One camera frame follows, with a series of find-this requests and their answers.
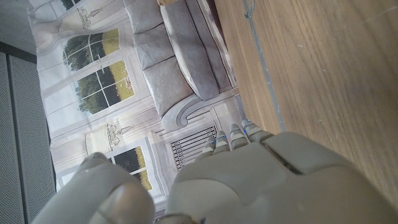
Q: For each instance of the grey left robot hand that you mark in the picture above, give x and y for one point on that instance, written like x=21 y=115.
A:
x=267 y=186

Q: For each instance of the printed living room backdrop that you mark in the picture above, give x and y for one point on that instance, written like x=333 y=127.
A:
x=93 y=109

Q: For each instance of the grey perforated wall panel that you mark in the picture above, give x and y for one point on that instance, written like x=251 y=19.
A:
x=25 y=140

